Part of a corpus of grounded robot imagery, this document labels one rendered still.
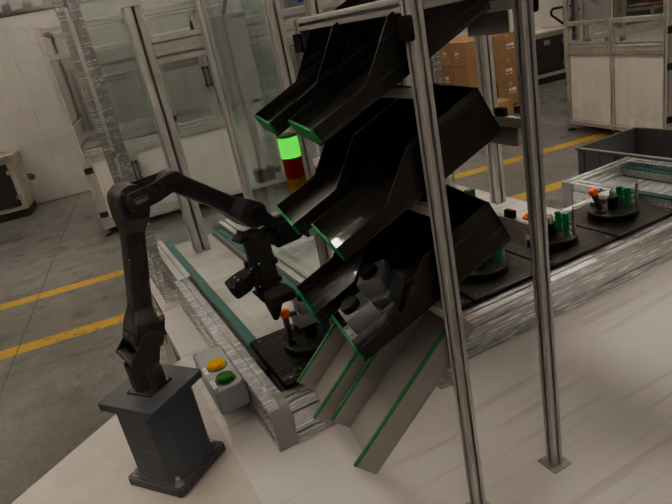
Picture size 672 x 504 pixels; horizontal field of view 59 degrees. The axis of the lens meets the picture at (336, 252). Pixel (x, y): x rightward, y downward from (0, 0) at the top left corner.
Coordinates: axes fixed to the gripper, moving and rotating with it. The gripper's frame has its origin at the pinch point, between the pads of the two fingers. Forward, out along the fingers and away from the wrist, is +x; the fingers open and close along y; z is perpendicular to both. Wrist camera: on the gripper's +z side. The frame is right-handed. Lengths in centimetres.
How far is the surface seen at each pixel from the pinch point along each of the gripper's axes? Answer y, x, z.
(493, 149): -60, 1, -114
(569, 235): 4, 11, -84
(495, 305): 16, 13, -48
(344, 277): 26.9, -12.9, -6.8
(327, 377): 22.8, 7.6, -0.9
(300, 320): 2.2, 4.9, -4.7
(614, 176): -32, 17, -145
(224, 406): 2.0, 17.6, 16.7
